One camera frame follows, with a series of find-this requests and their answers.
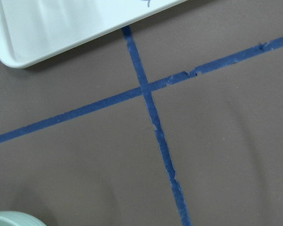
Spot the green bowl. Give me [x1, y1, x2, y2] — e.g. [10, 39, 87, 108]
[0, 211, 46, 226]

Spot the white bear tray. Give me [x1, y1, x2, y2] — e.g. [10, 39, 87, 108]
[0, 0, 179, 68]

